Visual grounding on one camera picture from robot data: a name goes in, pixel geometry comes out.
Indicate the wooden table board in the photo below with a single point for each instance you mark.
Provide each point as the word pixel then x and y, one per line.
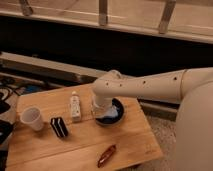
pixel 86 140

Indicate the white plastic cup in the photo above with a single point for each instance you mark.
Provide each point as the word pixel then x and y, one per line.
pixel 32 117

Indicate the black and white eraser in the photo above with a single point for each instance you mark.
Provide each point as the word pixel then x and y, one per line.
pixel 59 127

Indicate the white tube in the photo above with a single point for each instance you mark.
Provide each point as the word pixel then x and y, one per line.
pixel 75 107

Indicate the black round bowl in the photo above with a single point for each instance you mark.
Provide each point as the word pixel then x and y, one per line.
pixel 116 106

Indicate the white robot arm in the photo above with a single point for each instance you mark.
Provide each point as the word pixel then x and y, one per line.
pixel 190 89

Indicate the reddish brown pen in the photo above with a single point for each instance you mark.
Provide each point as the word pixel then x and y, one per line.
pixel 106 155

